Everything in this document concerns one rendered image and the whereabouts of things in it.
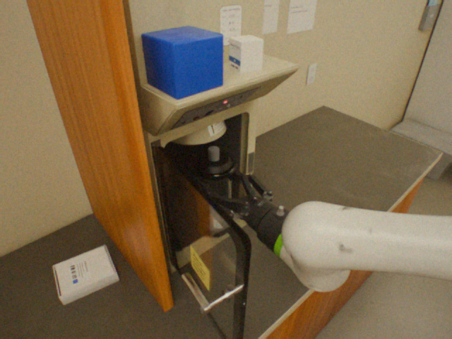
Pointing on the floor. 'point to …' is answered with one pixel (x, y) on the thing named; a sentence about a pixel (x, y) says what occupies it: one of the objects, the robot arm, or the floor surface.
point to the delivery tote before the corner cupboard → (424, 132)
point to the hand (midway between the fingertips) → (215, 178)
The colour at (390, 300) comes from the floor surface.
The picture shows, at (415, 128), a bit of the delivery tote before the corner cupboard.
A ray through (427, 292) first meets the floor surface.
